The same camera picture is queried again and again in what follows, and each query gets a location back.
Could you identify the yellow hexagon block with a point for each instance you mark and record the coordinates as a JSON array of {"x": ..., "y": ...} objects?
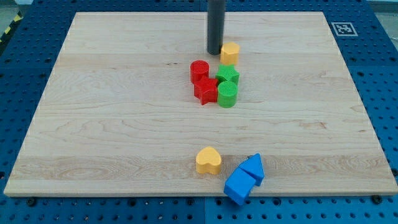
[{"x": 229, "y": 53}]

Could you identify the yellow heart block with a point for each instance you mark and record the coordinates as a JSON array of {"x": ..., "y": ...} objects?
[{"x": 208, "y": 160}]

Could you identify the red star block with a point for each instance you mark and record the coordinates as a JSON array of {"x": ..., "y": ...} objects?
[{"x": 206, "y": 90}]

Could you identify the green cylinder block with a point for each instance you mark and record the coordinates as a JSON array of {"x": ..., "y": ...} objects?
[{"x": 227, "y": 94}]

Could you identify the red cylinder block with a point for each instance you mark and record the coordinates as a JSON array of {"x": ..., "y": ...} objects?
[{"x": 198, "y": 70}]

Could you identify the green star block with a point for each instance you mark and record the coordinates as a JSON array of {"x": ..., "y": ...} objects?
[{"x": 227, "y": 73}]

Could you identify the wooden board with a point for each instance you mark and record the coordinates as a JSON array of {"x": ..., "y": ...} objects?
[{"x": 118, "y": 117}]

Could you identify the blue triangle block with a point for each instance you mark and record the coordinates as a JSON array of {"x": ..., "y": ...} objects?
[{"x": 253, "y": 166}]

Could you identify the blue cube block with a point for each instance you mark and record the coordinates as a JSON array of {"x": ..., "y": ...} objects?
[{"x": 239, "y": 185}]

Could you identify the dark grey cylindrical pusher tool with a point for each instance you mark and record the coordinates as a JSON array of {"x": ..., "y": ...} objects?
[{"x": 215, "y": 26}]

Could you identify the white fiducial marker tag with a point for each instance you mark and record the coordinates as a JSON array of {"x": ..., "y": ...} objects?
[{"x": 344, "y": 29}]

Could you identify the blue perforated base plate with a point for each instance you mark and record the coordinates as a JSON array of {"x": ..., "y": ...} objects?
[{"x": 28, "y": 56}]

